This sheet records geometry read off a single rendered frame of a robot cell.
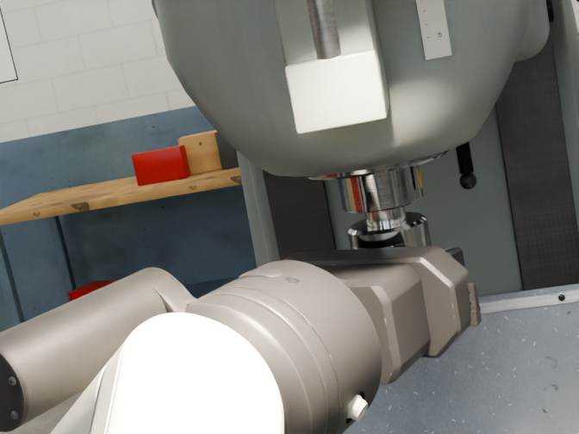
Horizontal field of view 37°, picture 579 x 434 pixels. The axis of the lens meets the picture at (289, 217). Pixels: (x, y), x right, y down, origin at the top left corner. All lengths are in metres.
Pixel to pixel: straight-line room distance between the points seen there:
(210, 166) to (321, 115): 4.03
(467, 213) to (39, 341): 0.62
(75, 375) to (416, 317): 0.18
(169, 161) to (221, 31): 3.94
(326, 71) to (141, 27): 4.60
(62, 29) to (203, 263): 1.53
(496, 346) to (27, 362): 0.64
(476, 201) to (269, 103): 0.50
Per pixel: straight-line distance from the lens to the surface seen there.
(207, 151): 4.39
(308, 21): 0.38
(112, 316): 0.36
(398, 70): 0.41
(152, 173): 4.40
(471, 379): 0.90
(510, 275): 0.91
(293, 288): 0.39
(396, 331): 0.43
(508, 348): 0.90
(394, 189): 0.49
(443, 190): 0.89
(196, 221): 4.99
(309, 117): 0.38
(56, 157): 5.20
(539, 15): 0.61
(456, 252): 0.52
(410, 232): 0.50
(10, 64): 5.27
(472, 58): 0.42
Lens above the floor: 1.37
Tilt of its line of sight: 10 degrees down
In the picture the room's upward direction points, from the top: 11 degrees counter-clockwise
